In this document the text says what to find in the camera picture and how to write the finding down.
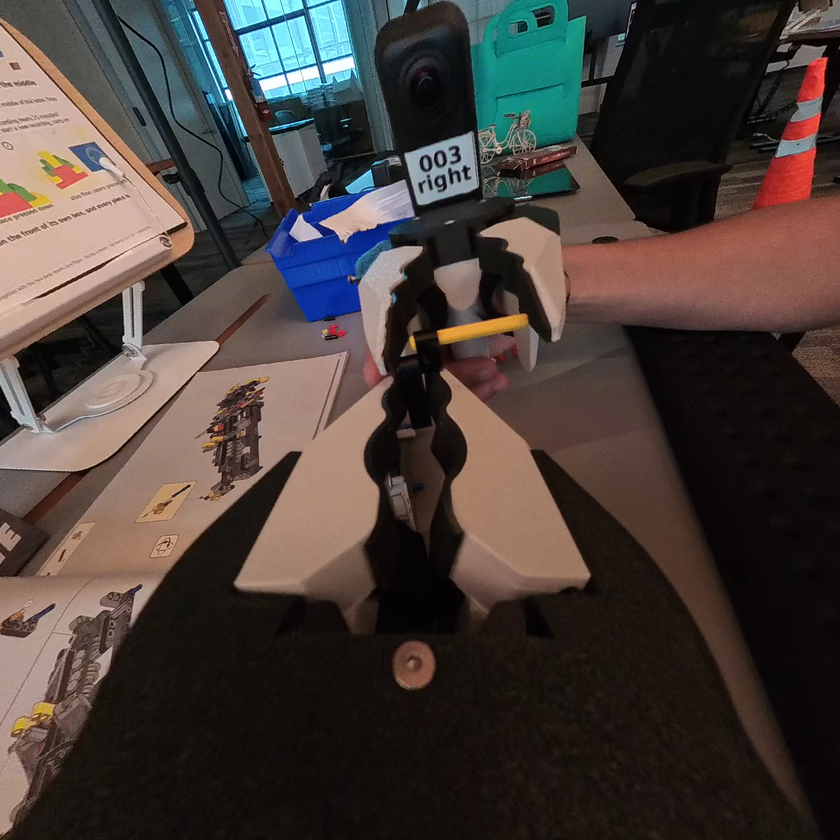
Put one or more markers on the blue plastic bin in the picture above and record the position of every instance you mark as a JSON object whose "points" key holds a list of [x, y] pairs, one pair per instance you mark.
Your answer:
{"points": [[315, 275]]}

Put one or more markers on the orange traffic cone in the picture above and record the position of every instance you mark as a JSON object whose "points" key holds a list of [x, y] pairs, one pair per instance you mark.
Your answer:
{"points": [[794, 144]]}

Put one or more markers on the white document stand base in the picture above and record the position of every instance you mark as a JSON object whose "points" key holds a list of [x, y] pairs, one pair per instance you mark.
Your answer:
{"points": [[164, 374]]}

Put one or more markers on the black tablet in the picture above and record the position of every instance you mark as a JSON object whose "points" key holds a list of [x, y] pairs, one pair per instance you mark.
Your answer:
{"points": [[544, 185]]}

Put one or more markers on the dark metal pole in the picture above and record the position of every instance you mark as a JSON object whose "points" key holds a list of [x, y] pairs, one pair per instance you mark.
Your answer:
{"points": [[164, 131]]}

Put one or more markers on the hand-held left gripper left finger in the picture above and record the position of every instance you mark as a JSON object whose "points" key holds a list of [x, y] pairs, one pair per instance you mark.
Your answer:
{"points": [[308, 525]]}

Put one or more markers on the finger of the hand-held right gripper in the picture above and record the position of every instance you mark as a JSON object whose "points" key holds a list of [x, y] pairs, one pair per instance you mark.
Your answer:
{"points": [[380, 295], [541, 269]]}

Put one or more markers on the yellow lego axle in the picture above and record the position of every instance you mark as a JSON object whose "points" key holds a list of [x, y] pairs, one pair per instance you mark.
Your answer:
{"points": [[479, 330]]}

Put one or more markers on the small grey lego piece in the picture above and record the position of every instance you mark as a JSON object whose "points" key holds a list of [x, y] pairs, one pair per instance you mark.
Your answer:
{"points": [[399, 499]]}

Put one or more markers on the wooden support post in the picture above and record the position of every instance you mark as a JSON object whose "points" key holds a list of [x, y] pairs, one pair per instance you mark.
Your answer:
{"points": [[243, 98]]}

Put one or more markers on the brown flat box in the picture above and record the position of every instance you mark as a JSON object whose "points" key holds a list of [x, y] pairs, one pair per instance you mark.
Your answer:
{"points": [[544, 157]]}

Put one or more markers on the white bicycle model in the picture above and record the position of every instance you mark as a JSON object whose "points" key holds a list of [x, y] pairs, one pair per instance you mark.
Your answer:
{"points": [[508, 131]]}

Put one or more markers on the person's right forearm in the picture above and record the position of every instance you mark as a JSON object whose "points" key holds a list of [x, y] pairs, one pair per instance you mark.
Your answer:
{"points": [[689, 282]]}

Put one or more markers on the crumpled white paper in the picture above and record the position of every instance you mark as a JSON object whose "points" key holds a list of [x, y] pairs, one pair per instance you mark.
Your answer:
{"points": [[367, 213]]}

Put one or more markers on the wooden document board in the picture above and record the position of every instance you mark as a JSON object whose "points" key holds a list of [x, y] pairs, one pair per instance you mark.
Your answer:
{"points": [[118, 292]]}

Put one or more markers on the open lego instruction booklet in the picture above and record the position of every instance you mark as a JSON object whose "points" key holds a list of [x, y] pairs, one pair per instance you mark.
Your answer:
{"points": [[275, 407]]}

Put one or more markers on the red fire extinguisher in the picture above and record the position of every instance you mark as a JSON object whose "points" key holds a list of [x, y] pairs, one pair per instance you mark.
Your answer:
{"points": [[262, 108]]}

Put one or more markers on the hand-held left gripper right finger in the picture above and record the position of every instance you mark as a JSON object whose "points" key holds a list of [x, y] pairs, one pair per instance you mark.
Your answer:
{"points": [[518, 525]]}

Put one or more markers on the black office chair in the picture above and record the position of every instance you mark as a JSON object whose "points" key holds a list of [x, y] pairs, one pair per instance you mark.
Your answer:
{"points": [[682, 79]]}

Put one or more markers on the person's right hand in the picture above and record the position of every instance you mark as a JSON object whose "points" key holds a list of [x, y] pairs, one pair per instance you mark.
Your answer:
{"points": [[482, 377]]}

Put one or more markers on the black lego beam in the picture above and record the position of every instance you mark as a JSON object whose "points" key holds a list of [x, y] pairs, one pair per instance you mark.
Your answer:
{"points": [[420, 394]]}

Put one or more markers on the teal felt bag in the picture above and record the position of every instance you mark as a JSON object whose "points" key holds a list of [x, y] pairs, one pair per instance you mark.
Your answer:
{"points": [[538, 85]]}

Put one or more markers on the small red black lego piece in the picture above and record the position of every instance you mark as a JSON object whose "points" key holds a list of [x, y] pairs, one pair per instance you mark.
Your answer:
{"points": [[333, 331]]}

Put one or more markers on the white cabinet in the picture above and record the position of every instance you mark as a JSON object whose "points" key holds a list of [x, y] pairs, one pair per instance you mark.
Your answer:
{"points": [[298, 157]]}

